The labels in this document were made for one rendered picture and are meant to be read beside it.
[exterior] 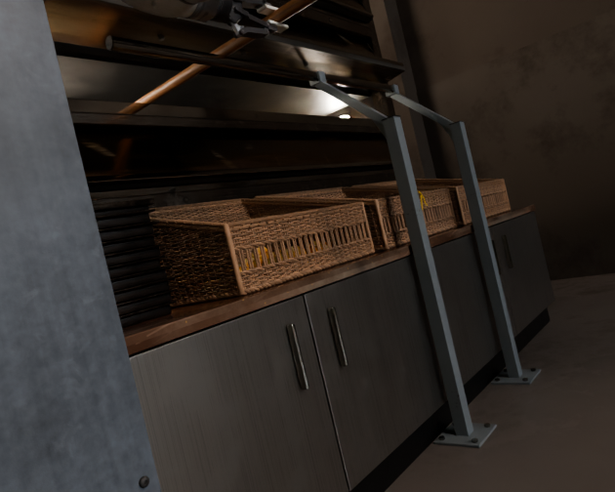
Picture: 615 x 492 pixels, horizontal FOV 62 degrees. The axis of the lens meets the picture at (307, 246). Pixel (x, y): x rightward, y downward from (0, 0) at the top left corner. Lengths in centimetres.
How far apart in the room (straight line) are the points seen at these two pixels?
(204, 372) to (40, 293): 55
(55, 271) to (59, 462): 14
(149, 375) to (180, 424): 10
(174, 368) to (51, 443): 49
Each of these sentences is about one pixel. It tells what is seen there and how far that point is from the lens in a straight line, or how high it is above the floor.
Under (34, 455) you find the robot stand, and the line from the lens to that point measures 43.
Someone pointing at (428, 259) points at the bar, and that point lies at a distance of 151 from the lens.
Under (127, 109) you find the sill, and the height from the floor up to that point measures 116.
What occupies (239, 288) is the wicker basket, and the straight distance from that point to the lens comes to 106.
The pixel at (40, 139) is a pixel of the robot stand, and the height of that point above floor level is 78.
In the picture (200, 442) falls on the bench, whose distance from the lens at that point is 94.
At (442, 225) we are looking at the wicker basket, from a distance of 190.
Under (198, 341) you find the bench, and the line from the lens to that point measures 93.
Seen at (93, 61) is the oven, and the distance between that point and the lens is 178.
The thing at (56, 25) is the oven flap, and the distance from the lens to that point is 162.
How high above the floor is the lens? 66
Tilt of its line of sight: level
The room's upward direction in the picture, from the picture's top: 13 degrees counter-clockwise
